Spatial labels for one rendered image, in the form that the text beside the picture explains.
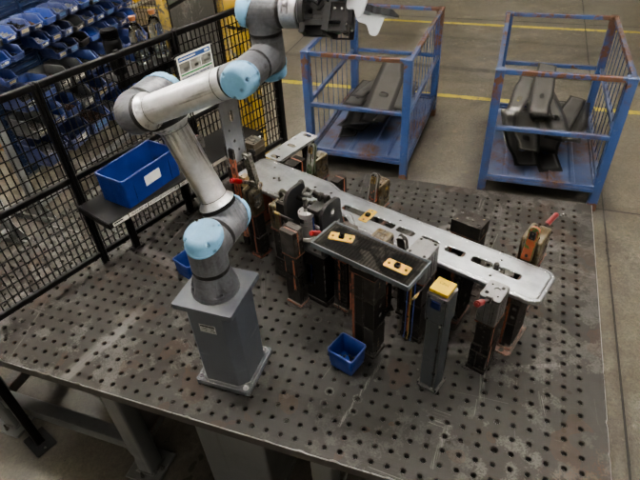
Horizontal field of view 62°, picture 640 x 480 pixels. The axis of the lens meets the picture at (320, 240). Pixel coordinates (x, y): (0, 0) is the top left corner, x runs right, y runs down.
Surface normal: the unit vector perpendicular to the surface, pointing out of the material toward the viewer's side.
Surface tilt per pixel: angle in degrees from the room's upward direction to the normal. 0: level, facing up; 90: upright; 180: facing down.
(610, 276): 0
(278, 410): 0
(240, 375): 88
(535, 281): 0
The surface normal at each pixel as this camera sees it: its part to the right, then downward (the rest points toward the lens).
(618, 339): -0.05, -0.77
